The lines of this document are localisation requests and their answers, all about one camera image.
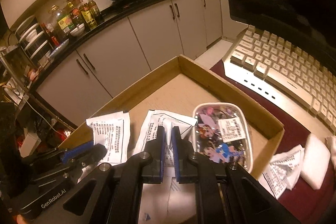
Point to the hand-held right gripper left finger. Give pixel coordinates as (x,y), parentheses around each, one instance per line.
(162,150)

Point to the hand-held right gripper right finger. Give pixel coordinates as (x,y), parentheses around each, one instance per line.
(175,153)

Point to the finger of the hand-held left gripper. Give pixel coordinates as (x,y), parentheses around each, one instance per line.
(76,151)
(97,152)

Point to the clear cartoon print pouch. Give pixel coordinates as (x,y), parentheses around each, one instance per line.
(210,132)

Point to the cardboard box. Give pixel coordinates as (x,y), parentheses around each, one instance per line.
(170,92)

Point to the small white box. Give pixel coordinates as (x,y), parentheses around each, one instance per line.
(29,144)

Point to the blue patterned plate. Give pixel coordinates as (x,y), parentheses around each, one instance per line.
(59,47)

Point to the white kitchen cabinets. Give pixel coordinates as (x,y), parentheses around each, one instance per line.
(147,35)

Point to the red sauce bottle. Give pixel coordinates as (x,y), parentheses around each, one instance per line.
(52,36)

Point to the dish rack with plates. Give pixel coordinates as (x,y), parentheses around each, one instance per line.
(32,40)

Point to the dark red mat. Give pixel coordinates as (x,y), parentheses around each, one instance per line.
(291,119)

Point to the white bowl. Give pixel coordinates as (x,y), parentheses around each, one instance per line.
(77,30)

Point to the large oil bottle yellow label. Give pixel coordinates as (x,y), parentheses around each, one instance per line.
(61,22)

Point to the white keyboard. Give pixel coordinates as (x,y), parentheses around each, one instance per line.
(275,61)

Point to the dark sauce bottle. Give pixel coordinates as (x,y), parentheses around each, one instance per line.
(76,15)

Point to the amber oil bottle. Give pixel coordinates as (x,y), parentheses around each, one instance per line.
(94,7)
(86,15)

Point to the white foam pad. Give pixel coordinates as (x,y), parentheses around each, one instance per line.
(315,161)

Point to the black kitchen countertop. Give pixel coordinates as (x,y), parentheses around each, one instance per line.
(105,12)

